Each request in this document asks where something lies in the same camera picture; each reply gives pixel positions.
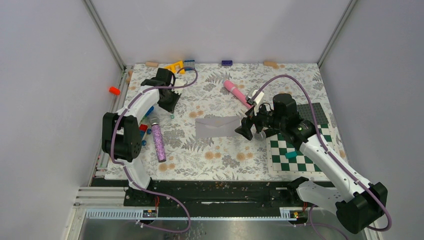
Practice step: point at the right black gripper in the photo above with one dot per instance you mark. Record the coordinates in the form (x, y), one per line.
(245, 129)

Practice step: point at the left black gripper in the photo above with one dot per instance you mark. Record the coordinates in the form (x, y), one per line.
(170, 107)

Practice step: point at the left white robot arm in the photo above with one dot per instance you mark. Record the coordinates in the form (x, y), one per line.
(121, 138)

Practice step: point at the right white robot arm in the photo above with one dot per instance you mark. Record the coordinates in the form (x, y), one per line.
(355, 201)

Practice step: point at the black microphone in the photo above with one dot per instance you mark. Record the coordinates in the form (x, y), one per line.
(264, 134)

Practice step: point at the colourful lego toy stack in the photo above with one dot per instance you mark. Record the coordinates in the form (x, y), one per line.
(151, 109)

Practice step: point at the purple glitter microphone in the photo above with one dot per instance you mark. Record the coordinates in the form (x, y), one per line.
(158, 139)

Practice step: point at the yellow triangle toy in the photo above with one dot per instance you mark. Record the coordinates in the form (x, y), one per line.
(175, 67)

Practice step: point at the wooden block left back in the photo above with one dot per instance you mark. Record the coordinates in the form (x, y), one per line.
(151, 64)

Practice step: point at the wooden block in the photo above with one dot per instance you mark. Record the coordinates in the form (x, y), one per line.
(271, 64)
(151, 64)

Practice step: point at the pink toy microphone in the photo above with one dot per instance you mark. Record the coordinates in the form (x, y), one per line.
(233, 89)

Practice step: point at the blue red lego car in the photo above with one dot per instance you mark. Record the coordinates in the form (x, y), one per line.
(144, 130)

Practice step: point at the blue grey lego brick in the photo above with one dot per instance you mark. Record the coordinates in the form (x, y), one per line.
(189, 65)

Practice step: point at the green white chessboard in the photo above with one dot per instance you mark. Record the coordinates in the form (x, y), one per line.
(278, 164)

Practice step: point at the floral table mat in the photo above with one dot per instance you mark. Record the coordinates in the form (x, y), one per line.
(230, 158)

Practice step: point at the teal block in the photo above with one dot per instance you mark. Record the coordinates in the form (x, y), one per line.
(291, 154)

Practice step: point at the orange red cylinder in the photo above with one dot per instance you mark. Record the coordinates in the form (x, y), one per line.
(115, 91)

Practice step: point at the dark purple lego brick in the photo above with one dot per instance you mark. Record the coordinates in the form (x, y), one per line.
(226, 62)

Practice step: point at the wooden block right back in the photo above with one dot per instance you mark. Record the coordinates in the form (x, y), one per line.
(271, 64)

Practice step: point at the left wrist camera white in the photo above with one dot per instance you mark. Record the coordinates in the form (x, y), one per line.
(178, 83)

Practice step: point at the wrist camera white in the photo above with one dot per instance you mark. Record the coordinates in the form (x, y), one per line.
(178, 83)
(254, 97)

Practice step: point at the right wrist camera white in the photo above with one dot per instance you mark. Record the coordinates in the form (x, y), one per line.
(254, 97)

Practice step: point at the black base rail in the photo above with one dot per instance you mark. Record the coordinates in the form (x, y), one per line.
(216, 199)

